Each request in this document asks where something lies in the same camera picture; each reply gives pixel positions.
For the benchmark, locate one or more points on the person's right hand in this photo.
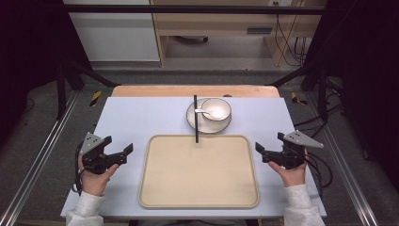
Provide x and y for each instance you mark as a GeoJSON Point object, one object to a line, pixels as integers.
{"type": "Point", "coordinates": [293, 177]}

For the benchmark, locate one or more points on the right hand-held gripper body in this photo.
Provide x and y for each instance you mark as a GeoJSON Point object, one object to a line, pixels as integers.
{"type": "Point", "coordinates": [298, 139]}

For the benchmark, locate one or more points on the black horizontal frame bar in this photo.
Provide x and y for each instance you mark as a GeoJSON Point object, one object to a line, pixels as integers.
{"type": "Point", "coordinates": [188, 9]}

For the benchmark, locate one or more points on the black metal frame stand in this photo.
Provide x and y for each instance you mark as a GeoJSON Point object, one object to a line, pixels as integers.
{"type": "Point", "coordinates": [322, 94]}
{"type": "Point", "coordinates": [61, 91]}

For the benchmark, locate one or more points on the beige rectangular tray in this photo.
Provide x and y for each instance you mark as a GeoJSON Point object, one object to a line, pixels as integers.
{"type": "Point", "coordinates": [197, 175]}

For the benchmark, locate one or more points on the white plate with dark rim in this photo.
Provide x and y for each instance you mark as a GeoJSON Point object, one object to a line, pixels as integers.
{"type": "Point", "coordinates": [207, 126]}

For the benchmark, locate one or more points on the white cabinet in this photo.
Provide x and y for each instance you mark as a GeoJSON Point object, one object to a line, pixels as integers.
{"type": "Point", "coordinates": [116, 34]}

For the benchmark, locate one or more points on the white bowl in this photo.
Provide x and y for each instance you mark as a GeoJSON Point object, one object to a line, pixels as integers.
{"type": "Point", "coordinates": [219, 105]}

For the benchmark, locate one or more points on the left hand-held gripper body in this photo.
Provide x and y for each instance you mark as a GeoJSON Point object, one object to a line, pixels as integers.
{"type": "Point", "coordinates": [91, 142]}

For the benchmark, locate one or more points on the black curtain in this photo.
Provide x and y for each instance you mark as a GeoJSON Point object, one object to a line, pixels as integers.
{"type": "Point", "coordinates": [363, 62]}
{"type": "Point", "coordinates": [28, 47]}

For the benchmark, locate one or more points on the person's left hand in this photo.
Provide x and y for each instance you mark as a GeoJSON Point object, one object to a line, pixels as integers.
{"type": "Point", "coordinates": [94, 183]}

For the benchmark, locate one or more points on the aluminium floor rail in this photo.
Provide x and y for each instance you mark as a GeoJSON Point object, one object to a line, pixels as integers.
{"type": "Point", "coordinates": [40, 157]}
{"type": "Point", "coordinates": [348, 169]}

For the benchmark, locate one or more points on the black chopsticks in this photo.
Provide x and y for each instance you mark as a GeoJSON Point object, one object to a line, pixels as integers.
{"type": "Point", "coordinates": [196, 125]}

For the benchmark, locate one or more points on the white ceramic spoon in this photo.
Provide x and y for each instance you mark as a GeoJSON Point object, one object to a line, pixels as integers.
{"type": "Point", "coordinates": [216, 114]}

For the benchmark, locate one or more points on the yellow and black tape marker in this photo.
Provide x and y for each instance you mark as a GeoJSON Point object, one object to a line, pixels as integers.
{"type": "Point", "coordinates": [296, 99]}
{"type": "Point", "coordinates": [95, 98]}

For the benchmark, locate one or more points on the light wooden desk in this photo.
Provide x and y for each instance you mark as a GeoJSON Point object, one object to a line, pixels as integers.
{"type": "Point", "coordinates": [219, 23]}

